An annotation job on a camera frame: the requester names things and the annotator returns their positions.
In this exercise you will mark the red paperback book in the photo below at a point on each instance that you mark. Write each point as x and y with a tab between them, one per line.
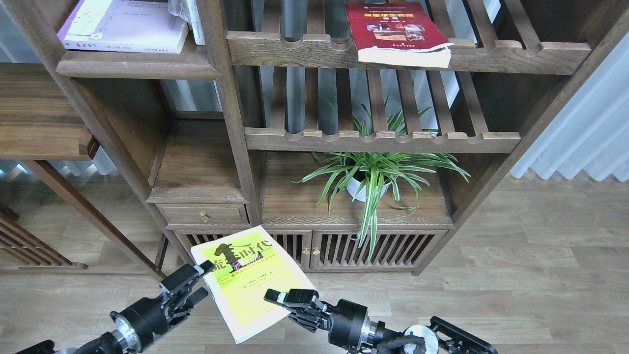
397	33

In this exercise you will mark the yellow green paperback book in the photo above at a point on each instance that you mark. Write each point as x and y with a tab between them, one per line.
247	264

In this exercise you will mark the white curtain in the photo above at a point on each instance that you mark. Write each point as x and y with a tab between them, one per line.
591	133

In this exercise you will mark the green spider plant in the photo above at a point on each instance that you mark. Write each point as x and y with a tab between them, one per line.
375	173

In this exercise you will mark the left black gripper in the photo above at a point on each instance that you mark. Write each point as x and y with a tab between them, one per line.
149	319

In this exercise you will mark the dark wooden bookshelf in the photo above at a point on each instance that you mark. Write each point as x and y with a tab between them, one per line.
230	122

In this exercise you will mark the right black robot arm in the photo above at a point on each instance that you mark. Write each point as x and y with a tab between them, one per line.
419	339

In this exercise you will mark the small wooden drawer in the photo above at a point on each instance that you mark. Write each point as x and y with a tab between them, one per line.
204	214

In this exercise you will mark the wooden side table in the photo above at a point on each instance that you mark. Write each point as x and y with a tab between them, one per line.
38	126

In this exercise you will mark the white lavender paperback book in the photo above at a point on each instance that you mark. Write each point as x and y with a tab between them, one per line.
123	26

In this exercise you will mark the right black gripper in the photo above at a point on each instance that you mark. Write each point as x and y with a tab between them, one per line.
347	323

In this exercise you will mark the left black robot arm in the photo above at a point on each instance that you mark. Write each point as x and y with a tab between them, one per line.
104	344

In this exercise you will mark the white object on upper shelf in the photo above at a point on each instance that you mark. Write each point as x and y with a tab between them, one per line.
188	11

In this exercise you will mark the right slatted cabinet door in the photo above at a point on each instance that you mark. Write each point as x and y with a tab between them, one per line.
393	251

